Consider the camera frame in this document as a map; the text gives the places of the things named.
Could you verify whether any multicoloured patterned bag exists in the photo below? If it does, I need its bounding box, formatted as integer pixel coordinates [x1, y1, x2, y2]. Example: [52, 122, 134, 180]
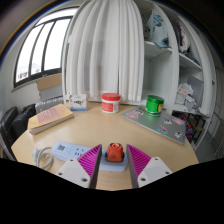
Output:
[175, 112, 196, 140]

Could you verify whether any grey laptop with stickers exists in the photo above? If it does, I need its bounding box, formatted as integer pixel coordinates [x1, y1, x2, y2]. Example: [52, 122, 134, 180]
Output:
[120, 105, 187, 146]

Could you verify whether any white jar with red lid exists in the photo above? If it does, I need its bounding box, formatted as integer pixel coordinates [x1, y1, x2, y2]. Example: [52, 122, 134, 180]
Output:
[100, 92, 122, 115]

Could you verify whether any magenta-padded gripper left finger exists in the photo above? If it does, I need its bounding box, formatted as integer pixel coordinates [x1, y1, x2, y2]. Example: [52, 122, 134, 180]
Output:
[55, 143, 103, 190]

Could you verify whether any white power strip cable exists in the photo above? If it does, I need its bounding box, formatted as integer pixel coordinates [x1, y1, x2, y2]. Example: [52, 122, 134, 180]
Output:
[31, 146, 54, 170]

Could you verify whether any orange and black charger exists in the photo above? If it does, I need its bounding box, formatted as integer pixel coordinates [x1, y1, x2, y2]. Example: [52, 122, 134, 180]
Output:
[106, 142, 126, 163]

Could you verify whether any light blue power strip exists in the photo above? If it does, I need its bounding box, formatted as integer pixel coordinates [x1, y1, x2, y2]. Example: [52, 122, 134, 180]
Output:
[51, 141, 129, 173]

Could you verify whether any white shelf unit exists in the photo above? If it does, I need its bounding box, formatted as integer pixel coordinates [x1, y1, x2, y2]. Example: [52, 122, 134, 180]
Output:
[133, 0, 218, 151]

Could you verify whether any green round tin can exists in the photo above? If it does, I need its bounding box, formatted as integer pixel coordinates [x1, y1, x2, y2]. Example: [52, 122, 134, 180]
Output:
[144, 94, 165, 118]

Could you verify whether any black chair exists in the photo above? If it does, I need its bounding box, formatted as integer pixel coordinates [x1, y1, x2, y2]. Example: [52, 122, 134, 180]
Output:
[0, 103, 37, 161]

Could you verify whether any black-framed window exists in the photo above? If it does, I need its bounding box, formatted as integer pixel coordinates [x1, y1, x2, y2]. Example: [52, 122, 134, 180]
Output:
[13, 6, 79, 89]

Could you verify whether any white radiator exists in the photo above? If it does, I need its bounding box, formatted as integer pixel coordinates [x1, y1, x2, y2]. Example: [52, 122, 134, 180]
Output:
[34, 96, 65, 114]

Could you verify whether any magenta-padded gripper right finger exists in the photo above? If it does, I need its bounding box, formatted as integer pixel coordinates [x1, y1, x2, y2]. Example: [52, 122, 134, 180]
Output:
[125, 143, 174, 189]

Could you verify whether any small white printed box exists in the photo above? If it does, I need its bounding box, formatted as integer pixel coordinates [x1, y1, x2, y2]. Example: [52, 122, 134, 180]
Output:
[68, 93, 89, 112]

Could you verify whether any yellow and pink book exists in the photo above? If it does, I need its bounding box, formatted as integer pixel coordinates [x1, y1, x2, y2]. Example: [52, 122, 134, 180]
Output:
[27, 103, 75, 136]

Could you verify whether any brown cardboard box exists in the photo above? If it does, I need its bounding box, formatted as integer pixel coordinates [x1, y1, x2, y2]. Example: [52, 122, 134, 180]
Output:
[35, 72, 64, 101]

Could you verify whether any white curtain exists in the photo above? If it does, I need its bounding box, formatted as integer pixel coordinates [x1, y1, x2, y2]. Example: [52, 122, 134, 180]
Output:
[63, 0, 146, 103]

